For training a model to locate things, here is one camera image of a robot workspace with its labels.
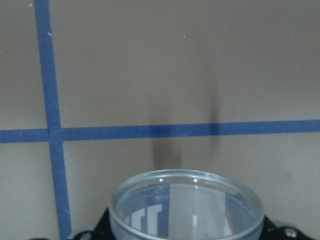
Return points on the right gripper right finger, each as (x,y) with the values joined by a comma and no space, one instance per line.
(272,232)

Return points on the clear tennis ball can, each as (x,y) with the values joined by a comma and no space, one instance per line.
(183,204)

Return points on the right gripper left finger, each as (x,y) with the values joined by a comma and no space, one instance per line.
(101,231)

